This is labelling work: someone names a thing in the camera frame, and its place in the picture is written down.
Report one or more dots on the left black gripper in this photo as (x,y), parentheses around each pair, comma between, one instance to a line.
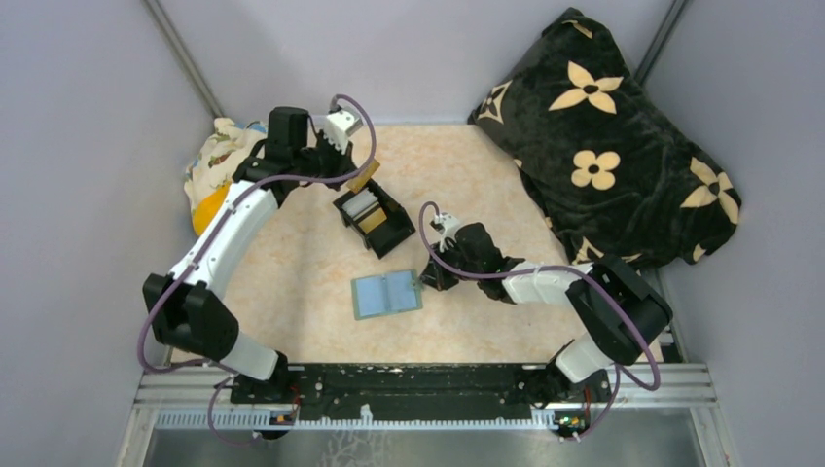
(339,166)

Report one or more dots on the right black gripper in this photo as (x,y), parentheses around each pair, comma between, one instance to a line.
(448,259)

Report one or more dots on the black plastic box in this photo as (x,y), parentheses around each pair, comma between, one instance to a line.
(395,230)

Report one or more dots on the green card holder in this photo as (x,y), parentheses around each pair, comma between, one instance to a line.
(386,294)

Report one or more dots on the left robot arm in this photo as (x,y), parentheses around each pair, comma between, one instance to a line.
(188,323)

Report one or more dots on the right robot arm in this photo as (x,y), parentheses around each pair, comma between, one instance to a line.
(622,314)

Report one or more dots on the white card in box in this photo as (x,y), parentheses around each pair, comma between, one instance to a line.
(359,203)

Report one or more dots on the dinosaur print cloth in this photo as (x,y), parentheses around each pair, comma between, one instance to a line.
(211,171)

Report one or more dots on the yellow plastic object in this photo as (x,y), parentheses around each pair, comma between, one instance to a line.
(205,208)

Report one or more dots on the black floral blanket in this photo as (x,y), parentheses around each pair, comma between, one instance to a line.
(610,173)

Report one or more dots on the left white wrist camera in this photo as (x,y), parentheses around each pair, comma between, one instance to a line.
(339,126)

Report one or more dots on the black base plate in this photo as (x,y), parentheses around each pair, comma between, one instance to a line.
(459,392)

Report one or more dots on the aluminium frame rail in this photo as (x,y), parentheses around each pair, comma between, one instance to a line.
(199,398)

